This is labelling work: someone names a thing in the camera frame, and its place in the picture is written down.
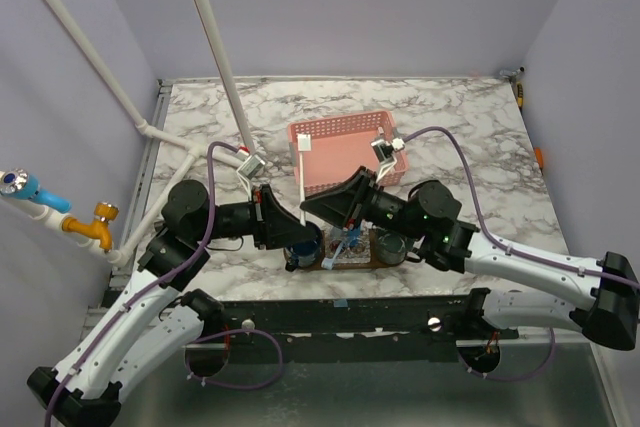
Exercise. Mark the light blue toothbrush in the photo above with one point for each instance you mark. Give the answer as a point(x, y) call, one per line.
point(329, 262)

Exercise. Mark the blue pipe valve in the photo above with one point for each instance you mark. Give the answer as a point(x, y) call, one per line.
point(21, 185)

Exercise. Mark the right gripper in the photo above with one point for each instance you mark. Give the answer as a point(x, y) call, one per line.
point(342, 204)

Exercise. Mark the pink perforated plastic basket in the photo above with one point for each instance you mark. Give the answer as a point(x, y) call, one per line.
point(340, 145)

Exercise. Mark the blue toothpaste tube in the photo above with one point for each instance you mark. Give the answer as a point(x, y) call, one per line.
point(352, 237)

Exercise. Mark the dark green mug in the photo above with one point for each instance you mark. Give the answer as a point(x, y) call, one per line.
point(392, 249)

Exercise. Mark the oval wooden tray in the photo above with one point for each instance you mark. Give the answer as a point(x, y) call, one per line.
point(374, 263)

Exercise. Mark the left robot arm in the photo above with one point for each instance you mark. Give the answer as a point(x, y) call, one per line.
point(155, 315)

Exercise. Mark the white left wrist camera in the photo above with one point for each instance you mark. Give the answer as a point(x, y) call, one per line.
point(253, 165)

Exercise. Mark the black front mounting rail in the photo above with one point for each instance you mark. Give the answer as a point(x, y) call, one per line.
point(350, 330)

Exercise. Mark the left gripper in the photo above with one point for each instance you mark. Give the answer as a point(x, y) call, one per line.
point(272, 223)

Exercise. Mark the white PVC pipe frame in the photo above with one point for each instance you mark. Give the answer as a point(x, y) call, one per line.
point(239, 159)

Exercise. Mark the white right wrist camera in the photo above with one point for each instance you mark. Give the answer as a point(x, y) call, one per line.
point(385, 152)

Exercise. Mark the orange faucet tap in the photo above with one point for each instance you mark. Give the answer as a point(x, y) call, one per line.
point(98, 229)

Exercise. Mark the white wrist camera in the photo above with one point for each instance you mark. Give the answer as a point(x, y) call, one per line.
point(385, 152)
point(253, 165)

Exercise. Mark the dark blue mug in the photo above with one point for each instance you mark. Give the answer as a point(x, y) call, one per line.
point(302, 252)

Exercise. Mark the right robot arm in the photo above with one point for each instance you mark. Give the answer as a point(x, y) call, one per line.
point(598, 298)

